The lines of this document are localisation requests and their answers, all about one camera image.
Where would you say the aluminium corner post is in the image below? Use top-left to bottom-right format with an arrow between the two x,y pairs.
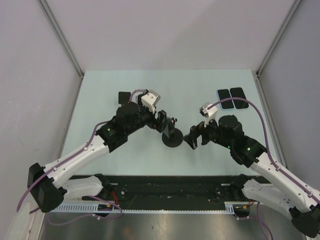
255,0 -> 304,78
37,0 -> 85,79

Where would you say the black folding phone stand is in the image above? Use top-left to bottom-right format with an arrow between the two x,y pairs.
118,91 -> 132,105

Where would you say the purple cable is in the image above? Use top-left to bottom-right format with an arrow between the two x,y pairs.
16,89 -> 147,213
207,98 -> 320,238

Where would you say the left aluminium corner post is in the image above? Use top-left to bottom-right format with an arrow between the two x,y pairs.
37,0 -> 85,79

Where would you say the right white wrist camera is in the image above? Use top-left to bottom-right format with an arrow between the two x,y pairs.
199,102 -> 218,128

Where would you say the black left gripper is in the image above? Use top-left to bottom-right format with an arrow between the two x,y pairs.
125,94 -> 171,136

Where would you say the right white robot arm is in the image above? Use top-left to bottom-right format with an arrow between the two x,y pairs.
183,115 -> 320,238

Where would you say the white slotted cable duct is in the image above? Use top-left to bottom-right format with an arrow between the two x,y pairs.
50,201 -> 235,215

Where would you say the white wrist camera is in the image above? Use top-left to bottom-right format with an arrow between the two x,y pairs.
199,102 -> 218,128
135,89 -> 161,114

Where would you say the right aluminium corner post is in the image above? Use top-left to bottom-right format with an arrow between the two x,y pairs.
255,0 -> 304,78

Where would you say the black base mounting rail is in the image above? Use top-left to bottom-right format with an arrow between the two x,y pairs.
98,175 -> 248,210

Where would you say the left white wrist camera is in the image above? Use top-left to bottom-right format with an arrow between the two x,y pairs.
135,89 -> 161,114

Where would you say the black smartphone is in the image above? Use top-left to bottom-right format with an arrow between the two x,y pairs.
230,87 -> 249,110

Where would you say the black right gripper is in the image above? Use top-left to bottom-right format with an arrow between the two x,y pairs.
182,113 -> 233,150

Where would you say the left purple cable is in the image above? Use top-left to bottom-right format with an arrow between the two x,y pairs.
16,89 -> 147,213

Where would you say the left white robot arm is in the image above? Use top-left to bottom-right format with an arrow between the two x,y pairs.
26,101 -> 177,213

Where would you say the light blue cased smartphone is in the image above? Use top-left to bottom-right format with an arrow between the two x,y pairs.
216,88 -> 235,111

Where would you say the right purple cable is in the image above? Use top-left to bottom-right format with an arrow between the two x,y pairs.
207,98 -> 320,238

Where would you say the black round-base phone holder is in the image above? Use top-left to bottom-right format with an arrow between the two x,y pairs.
162,118 -> 183,148

